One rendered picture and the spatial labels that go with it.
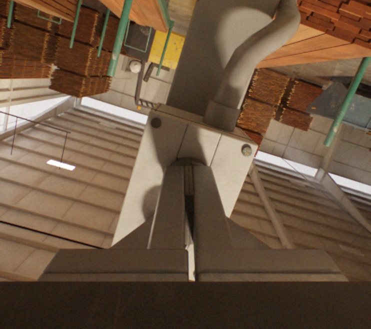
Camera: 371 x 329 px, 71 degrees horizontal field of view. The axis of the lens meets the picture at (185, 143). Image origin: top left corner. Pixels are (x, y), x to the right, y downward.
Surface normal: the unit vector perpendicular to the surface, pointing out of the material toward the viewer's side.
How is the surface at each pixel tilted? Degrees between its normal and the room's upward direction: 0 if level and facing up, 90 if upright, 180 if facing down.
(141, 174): 90
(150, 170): 90
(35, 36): 90
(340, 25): 90
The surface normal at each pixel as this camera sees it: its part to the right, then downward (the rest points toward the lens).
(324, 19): 0.00, 0.25
